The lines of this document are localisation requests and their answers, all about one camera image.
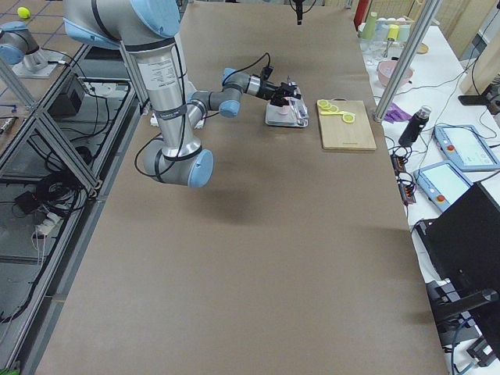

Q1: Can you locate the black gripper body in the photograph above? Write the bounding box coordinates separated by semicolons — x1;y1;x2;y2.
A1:
257;80;280;102

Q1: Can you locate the clear glass sauce bottle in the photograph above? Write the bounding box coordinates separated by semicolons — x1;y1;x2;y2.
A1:
287;76;309;120

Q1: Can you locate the pink plastic cup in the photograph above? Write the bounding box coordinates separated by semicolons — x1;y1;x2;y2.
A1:
277;105;290;116

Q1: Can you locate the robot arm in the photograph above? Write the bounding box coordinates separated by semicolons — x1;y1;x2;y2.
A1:
63;1;301;188

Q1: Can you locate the silver digital kitchen scale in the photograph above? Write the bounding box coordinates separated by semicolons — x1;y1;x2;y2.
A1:
265;103;309;128

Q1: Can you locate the yellow cup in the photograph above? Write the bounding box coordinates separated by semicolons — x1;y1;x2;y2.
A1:
387;24;399;41

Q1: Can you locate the yellow plastic knife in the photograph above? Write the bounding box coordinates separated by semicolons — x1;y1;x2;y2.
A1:
320;111;345;116

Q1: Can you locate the wooden cutting board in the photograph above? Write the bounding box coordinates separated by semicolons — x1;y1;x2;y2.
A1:
316;99;377;152

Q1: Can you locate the front lemon slice of pair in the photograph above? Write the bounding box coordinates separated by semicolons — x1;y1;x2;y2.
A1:
341;112;355;123

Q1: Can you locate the pink bowl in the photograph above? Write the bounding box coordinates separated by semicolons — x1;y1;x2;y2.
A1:
377;60;414;87

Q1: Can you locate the purple cloth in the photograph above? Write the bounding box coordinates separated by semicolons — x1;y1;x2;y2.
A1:
384;102;412;123

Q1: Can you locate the black thermos bottle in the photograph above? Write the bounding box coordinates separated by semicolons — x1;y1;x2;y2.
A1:
398;105;432;148

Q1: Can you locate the black power strip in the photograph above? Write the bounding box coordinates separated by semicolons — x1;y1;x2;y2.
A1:
391;154;416;206

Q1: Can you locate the near teach pendant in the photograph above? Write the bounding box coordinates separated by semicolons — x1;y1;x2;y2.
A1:
413;161;473;213

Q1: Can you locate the teach pendant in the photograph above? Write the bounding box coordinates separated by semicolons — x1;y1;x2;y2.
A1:
434;125;499;172
413;161;473;213

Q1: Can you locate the far teach pendant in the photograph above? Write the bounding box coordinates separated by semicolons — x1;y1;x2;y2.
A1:
434;125;499;172

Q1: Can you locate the black monitor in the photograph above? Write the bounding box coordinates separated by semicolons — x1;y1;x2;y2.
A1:
416;183;499;355

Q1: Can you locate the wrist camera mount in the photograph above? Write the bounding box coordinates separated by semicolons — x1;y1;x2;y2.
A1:
260;65;273;80

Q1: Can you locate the lemon slice near handle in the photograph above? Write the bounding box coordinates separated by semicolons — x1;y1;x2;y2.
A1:
317;99;330;107

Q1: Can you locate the aluminium frame post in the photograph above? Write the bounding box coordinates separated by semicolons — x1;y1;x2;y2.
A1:
373;0;442;123

